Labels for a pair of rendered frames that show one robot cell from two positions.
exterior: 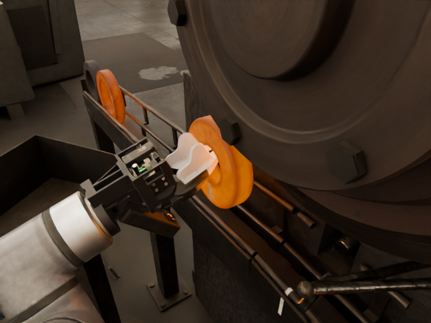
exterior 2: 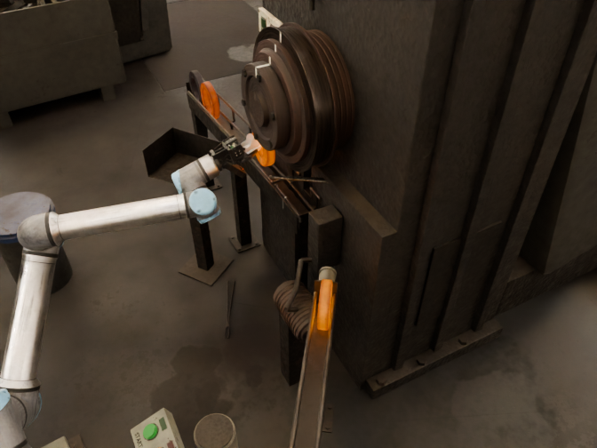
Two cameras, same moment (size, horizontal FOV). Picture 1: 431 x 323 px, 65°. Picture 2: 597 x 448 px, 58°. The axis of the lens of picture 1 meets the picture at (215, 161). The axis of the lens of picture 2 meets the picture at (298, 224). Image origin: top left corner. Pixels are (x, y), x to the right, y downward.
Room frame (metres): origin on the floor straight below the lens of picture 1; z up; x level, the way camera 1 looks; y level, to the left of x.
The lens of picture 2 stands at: (-1.27, -0.31, 2.01)
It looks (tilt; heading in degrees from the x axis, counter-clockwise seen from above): 42 degrees down; 6
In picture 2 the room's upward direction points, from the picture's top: straight up
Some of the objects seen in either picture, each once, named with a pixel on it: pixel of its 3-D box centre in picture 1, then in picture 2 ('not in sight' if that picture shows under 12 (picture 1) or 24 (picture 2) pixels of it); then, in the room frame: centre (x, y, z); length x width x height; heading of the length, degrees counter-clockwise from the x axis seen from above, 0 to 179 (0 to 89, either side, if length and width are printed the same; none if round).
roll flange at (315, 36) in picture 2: not in sight; (313, 94); (0.34, -0.20, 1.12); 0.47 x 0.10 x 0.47; 33
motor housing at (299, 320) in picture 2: not in sight; (300, 344); (-0.05, -0.19, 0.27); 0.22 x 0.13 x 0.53; 33
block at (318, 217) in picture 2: not in sight; (325, 238); (0.11, -0.27, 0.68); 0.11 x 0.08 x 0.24; 123
